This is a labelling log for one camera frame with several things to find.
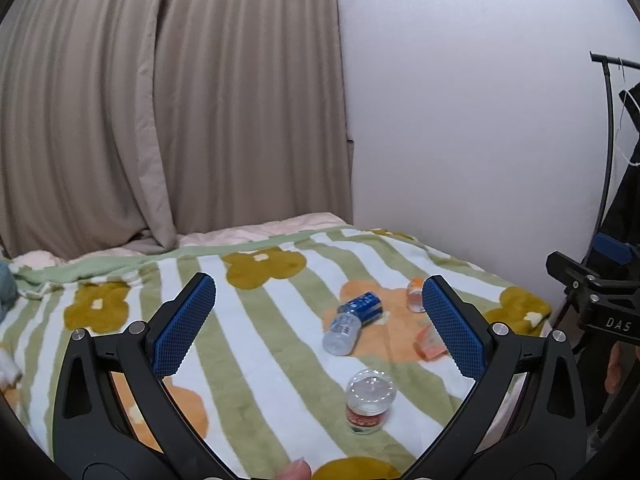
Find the clear cup red label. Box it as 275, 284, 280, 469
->
345, 368, 397, 434

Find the orange plastic cup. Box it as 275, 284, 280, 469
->
413, 324, 447, 361

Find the small clear orange cup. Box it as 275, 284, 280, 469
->
406, 278, 425, 313

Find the clear cup blue label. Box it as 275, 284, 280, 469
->
322, 312, 361, 356

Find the person's hand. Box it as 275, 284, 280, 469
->
274, 458, 312, 480

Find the black hanging garment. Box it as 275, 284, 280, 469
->
591, 79, 640, 261

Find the white cloth item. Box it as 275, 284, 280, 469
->
0, 348, 22, 392

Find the blue plush item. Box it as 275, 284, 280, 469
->
0, 261, 17, 321

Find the blue drink can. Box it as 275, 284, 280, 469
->
337, 292, 384, 326

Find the black clothes rack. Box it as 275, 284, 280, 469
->
582, 52, 639, 263

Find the floral striped blanket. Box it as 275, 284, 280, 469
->
1, 228, 550, 478

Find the pink bed sheet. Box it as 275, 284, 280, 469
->
11, 212, 346, 270

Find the beige curtain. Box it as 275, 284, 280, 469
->
1, 0, 352, 259

